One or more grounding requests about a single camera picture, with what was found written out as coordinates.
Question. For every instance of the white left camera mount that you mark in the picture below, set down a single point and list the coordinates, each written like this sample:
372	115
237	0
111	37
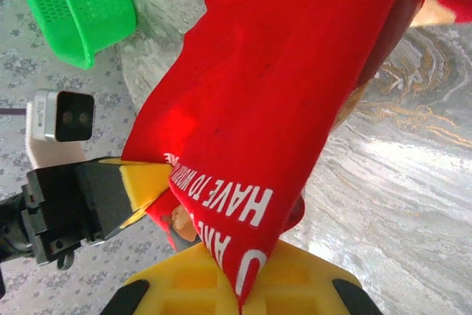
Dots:
55	154

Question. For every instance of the red printed t-shirt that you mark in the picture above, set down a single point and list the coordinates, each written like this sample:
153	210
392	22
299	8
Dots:
258	90

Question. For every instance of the green plastic basket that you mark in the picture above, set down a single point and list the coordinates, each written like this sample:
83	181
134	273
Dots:
85	5

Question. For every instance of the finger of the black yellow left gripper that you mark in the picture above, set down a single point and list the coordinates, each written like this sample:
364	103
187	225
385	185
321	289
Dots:
147	182
129	221

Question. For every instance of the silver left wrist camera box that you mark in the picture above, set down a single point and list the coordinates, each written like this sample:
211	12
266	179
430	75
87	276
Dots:
73	116

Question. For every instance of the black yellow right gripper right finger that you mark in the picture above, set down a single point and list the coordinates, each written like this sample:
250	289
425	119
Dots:
313	293

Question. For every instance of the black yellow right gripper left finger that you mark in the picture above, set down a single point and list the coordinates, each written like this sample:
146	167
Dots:
184	293

